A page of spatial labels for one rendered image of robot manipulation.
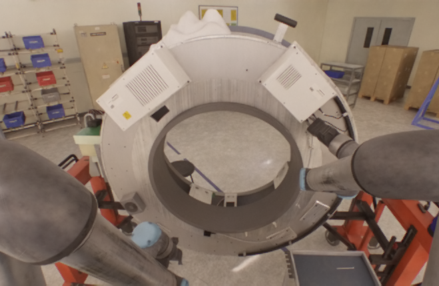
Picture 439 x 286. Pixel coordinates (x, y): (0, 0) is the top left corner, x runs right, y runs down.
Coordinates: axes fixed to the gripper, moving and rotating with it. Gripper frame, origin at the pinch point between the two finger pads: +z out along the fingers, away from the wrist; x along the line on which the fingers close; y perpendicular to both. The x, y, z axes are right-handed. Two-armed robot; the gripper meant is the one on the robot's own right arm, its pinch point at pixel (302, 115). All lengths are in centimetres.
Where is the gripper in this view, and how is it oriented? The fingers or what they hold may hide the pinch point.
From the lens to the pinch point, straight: 111.1
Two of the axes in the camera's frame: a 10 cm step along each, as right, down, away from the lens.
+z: -3.5, -5.5, 7.5
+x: 6.7, -7.1, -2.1
